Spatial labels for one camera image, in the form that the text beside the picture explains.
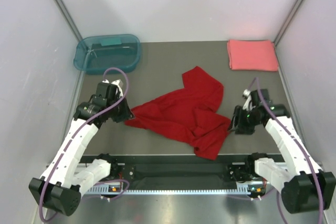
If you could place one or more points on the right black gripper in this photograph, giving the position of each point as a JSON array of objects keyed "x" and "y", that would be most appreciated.
[{"x": 237, "y": 124}]

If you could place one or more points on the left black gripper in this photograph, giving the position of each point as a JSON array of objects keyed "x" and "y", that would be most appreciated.
[{"x": 126, "y": 114}]

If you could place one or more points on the red t-shirt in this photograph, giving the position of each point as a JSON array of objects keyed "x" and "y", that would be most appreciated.
[{"x": 188, "y": 115}]

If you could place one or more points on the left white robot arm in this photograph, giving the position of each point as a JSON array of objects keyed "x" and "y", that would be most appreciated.
[{"x": 76, "y": 155}]

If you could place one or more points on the folded pink t-shirt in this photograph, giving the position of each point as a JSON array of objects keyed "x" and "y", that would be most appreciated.
[{"x": 252, "y": 55}]

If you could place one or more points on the black mounting plate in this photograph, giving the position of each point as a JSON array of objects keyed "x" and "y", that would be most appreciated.
[{"x": 182, "y": 176}]

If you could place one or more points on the teal plastic bin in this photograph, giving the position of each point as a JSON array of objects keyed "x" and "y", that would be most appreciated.
[{"x": 95, "y": 54}]

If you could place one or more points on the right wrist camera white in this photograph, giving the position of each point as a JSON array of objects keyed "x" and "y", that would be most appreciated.
[{"x": 248, "y": 105}]

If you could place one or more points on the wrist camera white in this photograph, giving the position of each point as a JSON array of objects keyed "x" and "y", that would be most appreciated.
[
  {"x": 117, "y": 83},
  {"x": 248, "y": 105}
]

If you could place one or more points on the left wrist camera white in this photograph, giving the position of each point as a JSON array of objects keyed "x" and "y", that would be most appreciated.
[{"x": 117, "y": 83}]

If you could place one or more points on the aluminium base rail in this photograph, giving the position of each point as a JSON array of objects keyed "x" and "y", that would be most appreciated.
[{"x": 113, "y": 186}]

